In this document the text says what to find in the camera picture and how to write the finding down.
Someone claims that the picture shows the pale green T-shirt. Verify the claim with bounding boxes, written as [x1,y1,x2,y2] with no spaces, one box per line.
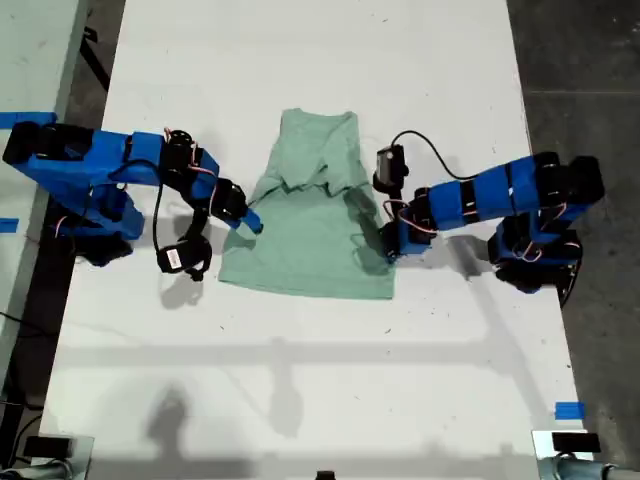
[218,107,396,301]

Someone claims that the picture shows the long blue tape strip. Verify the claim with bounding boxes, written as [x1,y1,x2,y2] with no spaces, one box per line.
[0,111,59,129]

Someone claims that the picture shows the pale grey side table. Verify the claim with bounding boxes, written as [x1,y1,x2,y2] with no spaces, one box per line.
[0,0,85,386]

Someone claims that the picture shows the silver metal plate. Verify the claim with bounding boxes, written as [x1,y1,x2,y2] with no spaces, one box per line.
[37,433,96,480]
[531,428,594,480]

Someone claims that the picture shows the small black box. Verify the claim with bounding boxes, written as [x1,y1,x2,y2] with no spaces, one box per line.
[552,432,601,454]
[23,436,74,457]

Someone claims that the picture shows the grey tube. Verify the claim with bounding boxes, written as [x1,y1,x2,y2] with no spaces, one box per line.
[0,459,76,480]
[537,455,640,480]

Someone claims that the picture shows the black camera stalk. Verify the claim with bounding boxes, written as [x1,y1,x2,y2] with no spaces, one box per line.
[382,188,409,226]
[185,204,210,246]

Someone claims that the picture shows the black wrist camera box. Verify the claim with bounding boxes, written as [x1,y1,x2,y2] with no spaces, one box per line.
[372,143,410,194]
[156,238,214,282]

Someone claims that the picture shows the black base cable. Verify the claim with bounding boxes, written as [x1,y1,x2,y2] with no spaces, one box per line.
[559,239,585,309]

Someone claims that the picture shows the thin black floor cable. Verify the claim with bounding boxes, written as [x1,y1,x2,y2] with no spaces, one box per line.
[0,310,39,334]

